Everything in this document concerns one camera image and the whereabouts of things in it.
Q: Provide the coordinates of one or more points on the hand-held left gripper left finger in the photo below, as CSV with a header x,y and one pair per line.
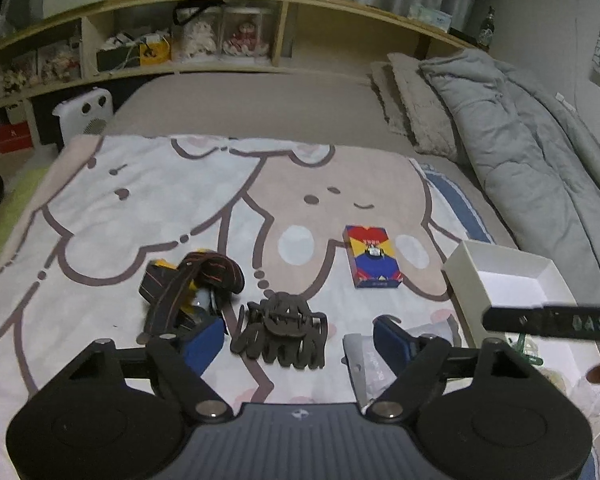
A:
x,y
205,345

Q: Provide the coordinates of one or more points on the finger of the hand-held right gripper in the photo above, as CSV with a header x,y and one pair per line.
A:
x,y
545,320

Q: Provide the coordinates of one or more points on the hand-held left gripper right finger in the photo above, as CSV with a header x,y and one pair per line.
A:
x,y
392,342

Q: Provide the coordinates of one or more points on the grey foil packet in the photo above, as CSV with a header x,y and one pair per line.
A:
x,y
365,365

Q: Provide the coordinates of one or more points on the green plastic clip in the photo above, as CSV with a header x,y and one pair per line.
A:
x,y
529,352

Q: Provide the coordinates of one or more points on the white cardboard box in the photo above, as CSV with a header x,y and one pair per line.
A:
x,y
500,275

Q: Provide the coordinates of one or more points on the brown hair claw clip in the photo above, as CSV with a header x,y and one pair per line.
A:
x,y
280,330

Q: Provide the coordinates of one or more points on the colourful card box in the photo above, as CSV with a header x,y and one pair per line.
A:
x,y
372,255

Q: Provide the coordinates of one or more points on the cartoon printed blanket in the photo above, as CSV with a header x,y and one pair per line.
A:
x,y
130,200

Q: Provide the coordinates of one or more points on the grey quilted duvet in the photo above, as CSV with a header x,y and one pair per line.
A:
x,y
530,135

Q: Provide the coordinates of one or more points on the beige fluffy pillow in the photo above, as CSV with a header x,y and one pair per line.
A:
x,y
385,95
425,105

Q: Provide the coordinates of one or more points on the taupe bed sheet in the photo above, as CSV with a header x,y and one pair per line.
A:
x,y
255,105

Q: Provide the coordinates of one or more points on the white fan heater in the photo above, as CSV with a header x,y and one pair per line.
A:
x,y
85,110

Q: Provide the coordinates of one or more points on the red box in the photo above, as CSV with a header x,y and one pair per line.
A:
x,y
14,137

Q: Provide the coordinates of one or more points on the green glass bottle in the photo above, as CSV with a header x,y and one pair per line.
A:
x,y
487,30

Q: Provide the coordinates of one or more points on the yellow printed box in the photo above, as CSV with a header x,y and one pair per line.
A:
x,y
155,51

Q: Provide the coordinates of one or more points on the black box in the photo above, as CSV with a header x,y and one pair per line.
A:
x,y
117,59

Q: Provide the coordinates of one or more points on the cream doll in clear case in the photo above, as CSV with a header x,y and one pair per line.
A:
x,y
197,35

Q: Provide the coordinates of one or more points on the pink doll in clear case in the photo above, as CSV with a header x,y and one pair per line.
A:
x,y
245,35

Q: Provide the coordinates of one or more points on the tissue box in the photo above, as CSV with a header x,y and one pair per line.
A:
x,y
430,15

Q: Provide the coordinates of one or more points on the wooden shelf unit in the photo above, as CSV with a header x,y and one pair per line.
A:
x,y
290,25

